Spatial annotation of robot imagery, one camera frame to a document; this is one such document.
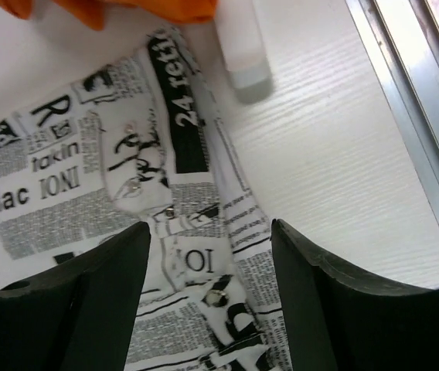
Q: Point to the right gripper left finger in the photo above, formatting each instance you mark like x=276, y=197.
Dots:
x=78, y=315

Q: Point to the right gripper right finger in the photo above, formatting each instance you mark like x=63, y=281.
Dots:
x=339, y=316

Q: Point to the newspaper print trousers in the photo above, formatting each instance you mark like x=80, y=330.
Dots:
x=142, y=140

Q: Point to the orange garment on hanger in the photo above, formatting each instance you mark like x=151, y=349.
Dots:
x=94, y=13

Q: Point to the white metal clothes rack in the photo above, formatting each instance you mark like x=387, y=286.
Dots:
x=244, y=53

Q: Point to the aluminium rail right side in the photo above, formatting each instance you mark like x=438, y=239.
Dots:
x=401, y=39

